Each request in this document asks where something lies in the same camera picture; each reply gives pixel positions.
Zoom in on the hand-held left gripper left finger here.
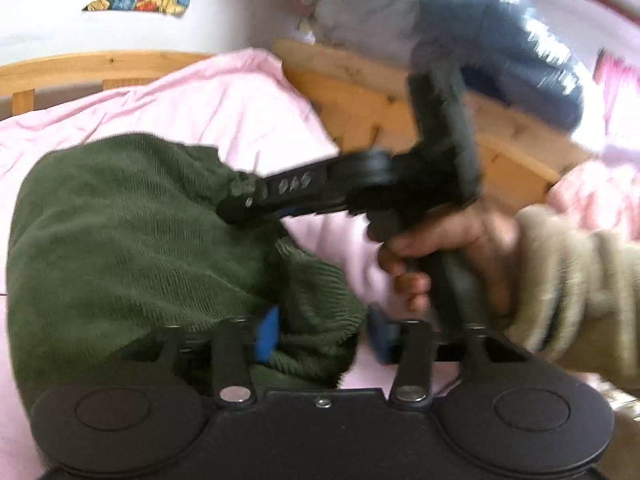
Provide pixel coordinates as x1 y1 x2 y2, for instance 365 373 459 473
154 305 282 407

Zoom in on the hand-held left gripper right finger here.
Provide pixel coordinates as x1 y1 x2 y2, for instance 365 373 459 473
366 309 533 407

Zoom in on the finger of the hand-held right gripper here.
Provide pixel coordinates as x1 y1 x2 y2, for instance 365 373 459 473
216 156 351 226

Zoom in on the dark green hoodie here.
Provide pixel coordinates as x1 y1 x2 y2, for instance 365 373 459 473
6 132 368 411

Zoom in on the person's right hand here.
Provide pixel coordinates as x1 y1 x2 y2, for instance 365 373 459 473
376 200 523 317

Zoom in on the pink bed sheet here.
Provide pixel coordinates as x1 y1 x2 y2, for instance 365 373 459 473
0 49 640 480

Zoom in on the dark blue cloth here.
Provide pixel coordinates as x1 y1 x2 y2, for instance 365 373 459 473
411 0 587 133

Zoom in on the grey zebra print cloth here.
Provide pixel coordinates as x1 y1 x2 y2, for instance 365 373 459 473
276 0 453 61

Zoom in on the pink cloth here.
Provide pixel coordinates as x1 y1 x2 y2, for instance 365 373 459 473
592 47 640 153

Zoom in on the wooden bed frame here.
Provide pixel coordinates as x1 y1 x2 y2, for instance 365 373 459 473
0 37 593 193

